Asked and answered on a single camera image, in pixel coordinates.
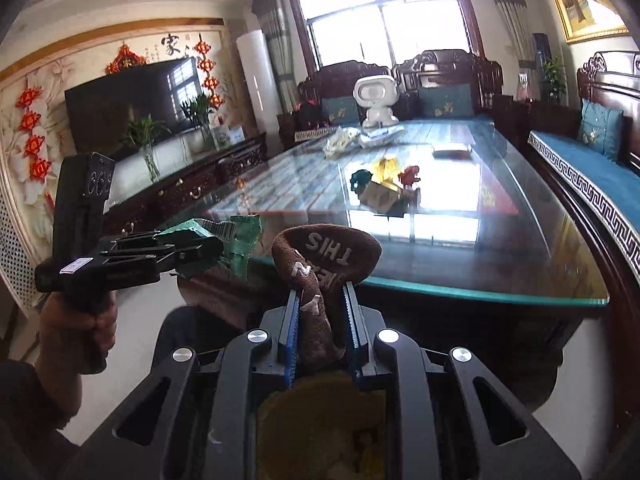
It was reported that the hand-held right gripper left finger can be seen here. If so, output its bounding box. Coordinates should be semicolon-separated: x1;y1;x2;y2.
60;287;302;480

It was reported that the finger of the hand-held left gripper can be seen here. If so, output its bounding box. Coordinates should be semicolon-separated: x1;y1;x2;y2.
107;232;223;257
100;249;224;282

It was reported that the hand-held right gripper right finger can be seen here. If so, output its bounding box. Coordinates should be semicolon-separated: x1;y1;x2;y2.
342;282;583;480

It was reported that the green plastic wrapper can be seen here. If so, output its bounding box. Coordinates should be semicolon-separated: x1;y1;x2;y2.
155;214;263;283

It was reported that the brown lettered sock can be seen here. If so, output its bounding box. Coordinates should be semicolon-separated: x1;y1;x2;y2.
271;223;383;376

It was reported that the dark round waste bin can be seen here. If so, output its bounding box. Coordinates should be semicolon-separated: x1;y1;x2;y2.
152;305;558;480

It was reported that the person's left forearm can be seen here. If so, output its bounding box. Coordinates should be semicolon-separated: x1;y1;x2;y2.
0;355;85;461

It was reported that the person's left hand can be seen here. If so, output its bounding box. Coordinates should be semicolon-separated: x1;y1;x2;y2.
37;292;120;362

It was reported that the carved wooden television cabinet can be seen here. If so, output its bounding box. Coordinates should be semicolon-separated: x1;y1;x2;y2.
102;132;268;241

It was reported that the white lattice panel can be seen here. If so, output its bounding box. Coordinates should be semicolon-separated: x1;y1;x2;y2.
0;187;43;318

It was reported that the tall bamboo plant glass vase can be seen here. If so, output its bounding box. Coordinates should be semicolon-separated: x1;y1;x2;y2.
122;115;171;183

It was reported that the black flat television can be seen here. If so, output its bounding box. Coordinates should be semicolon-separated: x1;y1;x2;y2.
64;56;201;156

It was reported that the small white box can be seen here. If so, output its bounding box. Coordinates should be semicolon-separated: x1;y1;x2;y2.
212;125;246;150

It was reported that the wooden glass-topped table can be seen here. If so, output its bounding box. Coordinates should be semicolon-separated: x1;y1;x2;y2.
177;119;611;341

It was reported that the bushy bamboo plant glass vase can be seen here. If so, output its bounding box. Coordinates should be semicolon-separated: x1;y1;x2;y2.
180;92;216;153

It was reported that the yellow cardboard box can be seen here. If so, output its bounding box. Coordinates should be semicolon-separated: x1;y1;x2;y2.
360;180;407;208

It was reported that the red fan-shaped knot ornament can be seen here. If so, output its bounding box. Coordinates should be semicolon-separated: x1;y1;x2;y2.
105;44;148;76

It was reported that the yellow crumpled wrapper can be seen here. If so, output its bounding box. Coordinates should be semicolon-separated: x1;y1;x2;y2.
372;157;403;183

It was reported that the white tower air conditioner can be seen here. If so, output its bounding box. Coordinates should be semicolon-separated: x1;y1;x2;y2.
235;30;281;133

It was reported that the crumpled printed paper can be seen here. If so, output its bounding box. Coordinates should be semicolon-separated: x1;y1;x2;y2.
324;127;362;157

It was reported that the blue and white packet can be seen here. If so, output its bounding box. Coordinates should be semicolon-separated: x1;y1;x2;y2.
360;124;406;149

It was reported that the teal embroidered cushion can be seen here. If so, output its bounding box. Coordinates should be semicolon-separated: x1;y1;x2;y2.
320;96;362;125
417;84;475;118

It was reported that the patterned curtain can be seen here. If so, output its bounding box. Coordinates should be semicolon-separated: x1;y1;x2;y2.
251;0;301;116
475;0;538;96

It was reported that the white robot toy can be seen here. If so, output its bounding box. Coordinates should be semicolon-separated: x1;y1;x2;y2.
353;75;399;130

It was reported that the carved wooden bench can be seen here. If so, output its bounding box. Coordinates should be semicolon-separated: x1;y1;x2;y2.
277;50;506;146

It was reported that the blue sofa seat pad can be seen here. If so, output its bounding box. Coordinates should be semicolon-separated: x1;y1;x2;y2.
529;130;640;211

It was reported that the dark wooden side table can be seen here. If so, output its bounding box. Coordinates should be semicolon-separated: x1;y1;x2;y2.
495;95;581;136

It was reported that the large barred window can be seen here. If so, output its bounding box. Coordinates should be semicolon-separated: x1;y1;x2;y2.
290;0;483;73

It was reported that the blue embroidered pillow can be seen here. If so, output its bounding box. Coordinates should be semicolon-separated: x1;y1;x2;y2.
577;99;626;161

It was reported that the small potted green plant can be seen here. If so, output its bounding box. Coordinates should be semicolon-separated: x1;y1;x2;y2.
542;57;568;103

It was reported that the dark blue tall object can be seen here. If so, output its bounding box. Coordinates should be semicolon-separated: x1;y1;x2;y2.
531;33;552;86

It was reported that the long carved wooden sofa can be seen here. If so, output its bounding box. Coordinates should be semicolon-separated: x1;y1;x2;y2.
525;50;640;341

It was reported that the floral calligraphy wall mural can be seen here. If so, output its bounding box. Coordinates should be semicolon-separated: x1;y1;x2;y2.
0;19;236;306

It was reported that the red knot string decoration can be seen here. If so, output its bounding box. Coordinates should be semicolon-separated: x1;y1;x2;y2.
194;34;224;110

